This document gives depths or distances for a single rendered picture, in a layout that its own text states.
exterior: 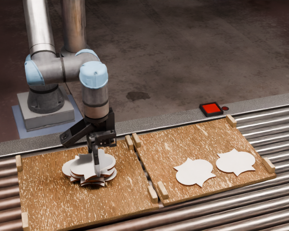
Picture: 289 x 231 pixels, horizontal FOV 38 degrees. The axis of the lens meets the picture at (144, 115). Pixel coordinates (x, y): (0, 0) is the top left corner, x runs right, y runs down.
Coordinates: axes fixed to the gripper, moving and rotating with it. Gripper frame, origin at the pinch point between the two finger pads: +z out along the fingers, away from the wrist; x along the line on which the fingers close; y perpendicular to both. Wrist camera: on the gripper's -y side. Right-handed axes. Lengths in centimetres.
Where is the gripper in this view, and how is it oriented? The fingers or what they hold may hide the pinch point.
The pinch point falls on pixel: (92, 164)
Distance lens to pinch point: 138.1
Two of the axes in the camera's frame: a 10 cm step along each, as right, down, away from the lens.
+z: -0.2, 8.1, 5.8
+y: 9.5, -1.6, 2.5
